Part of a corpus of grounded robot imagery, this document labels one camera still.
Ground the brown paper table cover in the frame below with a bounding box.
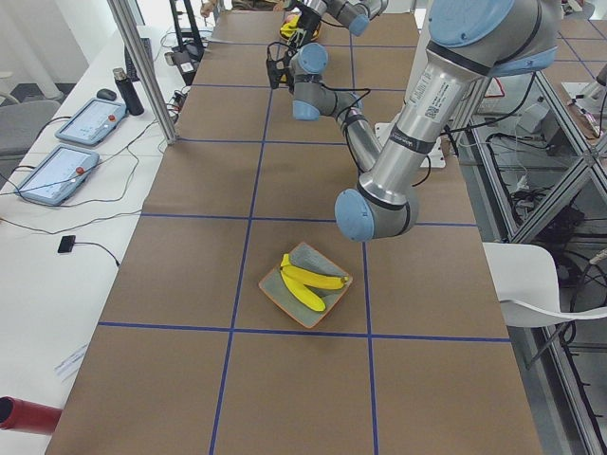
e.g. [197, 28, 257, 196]
[47, 12, 542, 454]

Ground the near blue teach pendant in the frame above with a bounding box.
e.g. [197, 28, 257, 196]
[13, 144, 100, 207]

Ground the white chair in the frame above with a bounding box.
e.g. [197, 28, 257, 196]
[483, 243, 606, 328]

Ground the black computer mouse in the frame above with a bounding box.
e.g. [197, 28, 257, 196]
[96, 88, 118, 101]

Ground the grey square plate orange rim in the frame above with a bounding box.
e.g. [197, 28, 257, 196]
[258, 242, 353, 329]

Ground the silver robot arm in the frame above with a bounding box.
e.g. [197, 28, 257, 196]
[294, 0, 388, 36]
[285, 1, 561, 242]

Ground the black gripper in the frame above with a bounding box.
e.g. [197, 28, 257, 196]
[296, 6, 322, 34]

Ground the brown woven wicker basket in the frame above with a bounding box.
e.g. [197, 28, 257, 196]
[279, 13, 322, 42]

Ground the yellow banana with brown tip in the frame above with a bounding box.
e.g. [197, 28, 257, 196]
[281, 264, 349, 290]

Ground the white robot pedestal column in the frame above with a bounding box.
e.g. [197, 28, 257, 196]
[403, 0, 433, 106]

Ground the red cylinder bottle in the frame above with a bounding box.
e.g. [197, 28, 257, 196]
[1, 396, 63, 435]

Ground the far blue teach pendant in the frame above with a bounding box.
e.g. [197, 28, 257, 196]
[55, 98, 127, 146]

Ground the black water bottle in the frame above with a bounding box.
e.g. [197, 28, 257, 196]
[112, 67, 144, 116]

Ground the grey aluminium frame post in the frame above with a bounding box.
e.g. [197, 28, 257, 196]
[107, 0, 177, 145]

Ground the plain yellow banana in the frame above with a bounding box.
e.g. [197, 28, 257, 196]
[280, 253, 326, 313]

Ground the blue teach pendant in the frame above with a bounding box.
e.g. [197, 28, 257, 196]
[55, 98, 127, 146]
[13, 144, 100, 207]

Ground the small black phone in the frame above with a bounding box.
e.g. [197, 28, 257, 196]
[57, 235, 76, 254]

